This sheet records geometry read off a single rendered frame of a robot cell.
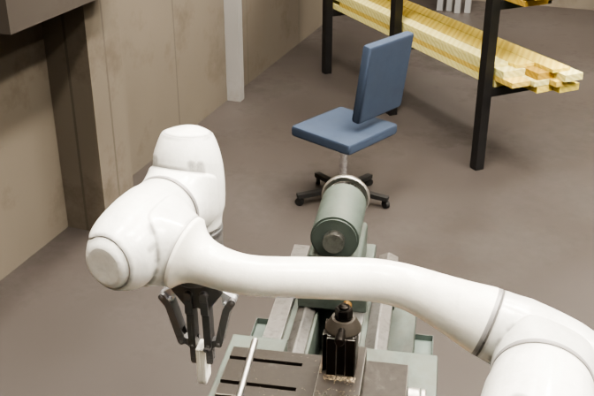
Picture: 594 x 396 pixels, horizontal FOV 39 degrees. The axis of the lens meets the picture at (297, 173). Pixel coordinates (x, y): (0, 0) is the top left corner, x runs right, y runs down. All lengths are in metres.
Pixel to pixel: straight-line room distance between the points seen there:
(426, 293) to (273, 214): 3.61
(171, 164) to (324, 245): 1.17
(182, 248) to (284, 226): 3.55
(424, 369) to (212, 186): 1.06
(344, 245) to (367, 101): 2.28
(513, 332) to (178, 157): 0.51
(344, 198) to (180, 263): 1.36
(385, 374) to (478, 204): 3.03
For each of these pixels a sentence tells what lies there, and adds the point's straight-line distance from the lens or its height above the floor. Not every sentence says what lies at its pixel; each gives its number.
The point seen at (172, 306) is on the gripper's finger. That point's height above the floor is 1.47.
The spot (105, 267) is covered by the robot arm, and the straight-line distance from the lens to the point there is 1.08.
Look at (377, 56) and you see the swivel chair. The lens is 4.46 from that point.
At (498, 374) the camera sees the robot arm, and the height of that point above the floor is 1.57.
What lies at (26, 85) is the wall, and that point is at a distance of 4.32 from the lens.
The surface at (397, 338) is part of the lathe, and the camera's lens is 2.64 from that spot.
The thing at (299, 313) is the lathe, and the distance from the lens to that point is 2.42.
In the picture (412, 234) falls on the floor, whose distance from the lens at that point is 4.60.
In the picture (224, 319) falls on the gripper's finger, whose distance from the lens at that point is 1.36.
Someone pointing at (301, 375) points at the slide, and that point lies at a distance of 2.02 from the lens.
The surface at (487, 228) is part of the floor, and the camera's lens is 4.73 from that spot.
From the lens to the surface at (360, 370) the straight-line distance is 1.96.
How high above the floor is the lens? 2.24
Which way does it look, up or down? 25 degrees down
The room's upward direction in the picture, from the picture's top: straight up
